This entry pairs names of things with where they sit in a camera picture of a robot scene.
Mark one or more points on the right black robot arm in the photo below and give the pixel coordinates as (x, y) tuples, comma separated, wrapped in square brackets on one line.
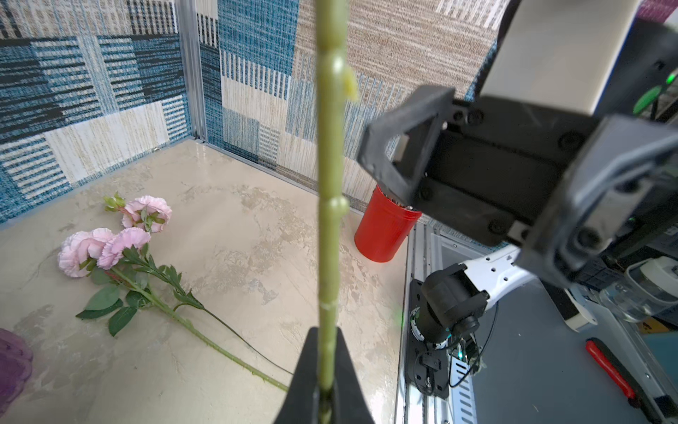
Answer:
[(451, 301)]

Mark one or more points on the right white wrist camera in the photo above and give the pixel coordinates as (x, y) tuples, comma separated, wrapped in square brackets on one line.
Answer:
[(558, 54)]

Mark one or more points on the pink carnation twin stem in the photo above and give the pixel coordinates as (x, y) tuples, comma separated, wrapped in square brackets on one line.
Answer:
[(152, 214)]

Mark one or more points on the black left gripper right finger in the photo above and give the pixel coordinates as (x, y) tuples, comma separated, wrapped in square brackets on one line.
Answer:
[(348, 402)]

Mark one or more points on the red handled tool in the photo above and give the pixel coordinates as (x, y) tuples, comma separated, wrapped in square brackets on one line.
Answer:
[(594, 349)]

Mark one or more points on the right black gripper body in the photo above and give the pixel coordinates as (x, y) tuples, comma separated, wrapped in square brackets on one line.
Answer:
[(497, 164)]

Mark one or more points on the hot pink rose stem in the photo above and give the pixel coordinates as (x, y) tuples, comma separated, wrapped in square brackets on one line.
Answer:
[(336, 85)]

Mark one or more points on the red cup with pens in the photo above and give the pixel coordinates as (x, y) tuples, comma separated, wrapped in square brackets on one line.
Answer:
[(384, 227)]

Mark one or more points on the light pink carnation stem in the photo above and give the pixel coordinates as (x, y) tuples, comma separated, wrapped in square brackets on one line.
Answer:
[(131, 280)]

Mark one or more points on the purple blue glass vase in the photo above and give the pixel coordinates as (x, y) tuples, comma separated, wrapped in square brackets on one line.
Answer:
[(16, 367)]

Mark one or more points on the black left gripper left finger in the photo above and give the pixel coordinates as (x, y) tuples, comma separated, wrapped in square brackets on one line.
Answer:
[(302, 402)]

